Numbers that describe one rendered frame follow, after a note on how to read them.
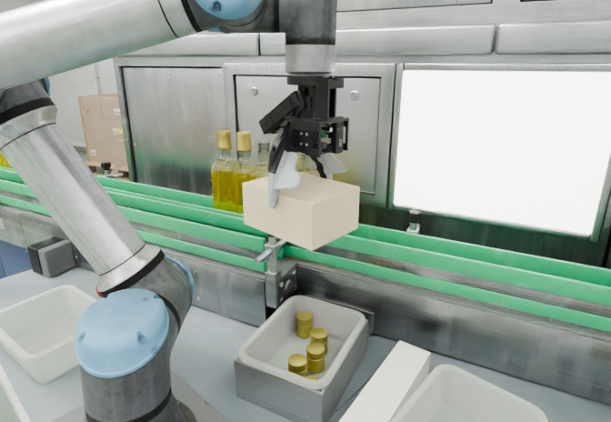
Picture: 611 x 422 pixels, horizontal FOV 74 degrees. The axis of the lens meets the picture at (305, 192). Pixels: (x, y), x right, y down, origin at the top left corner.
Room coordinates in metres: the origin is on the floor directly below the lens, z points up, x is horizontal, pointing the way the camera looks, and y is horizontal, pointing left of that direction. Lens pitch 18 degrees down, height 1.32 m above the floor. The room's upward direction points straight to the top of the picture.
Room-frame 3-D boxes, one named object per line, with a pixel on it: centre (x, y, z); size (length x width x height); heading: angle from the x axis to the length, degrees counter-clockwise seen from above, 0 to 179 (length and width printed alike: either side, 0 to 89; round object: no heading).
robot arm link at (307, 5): (0.64, 0.00, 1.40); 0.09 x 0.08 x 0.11; 93
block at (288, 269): (0.80, 0.05, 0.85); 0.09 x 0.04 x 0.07; 153
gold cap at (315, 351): (0.63, -0.02, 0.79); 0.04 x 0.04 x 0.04
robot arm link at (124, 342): (0.48, 0.25, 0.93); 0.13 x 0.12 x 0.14; 3
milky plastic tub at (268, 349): (0.64, 0.00, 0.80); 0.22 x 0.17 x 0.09; 153
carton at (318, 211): (0.66, 0.01, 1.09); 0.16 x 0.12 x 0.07; 47
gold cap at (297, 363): (0.60, 0.01, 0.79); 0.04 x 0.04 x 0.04
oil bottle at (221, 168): (0.99, 0.20, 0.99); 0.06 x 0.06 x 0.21; 64
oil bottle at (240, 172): (0.97, 0.15, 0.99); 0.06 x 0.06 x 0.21; 62
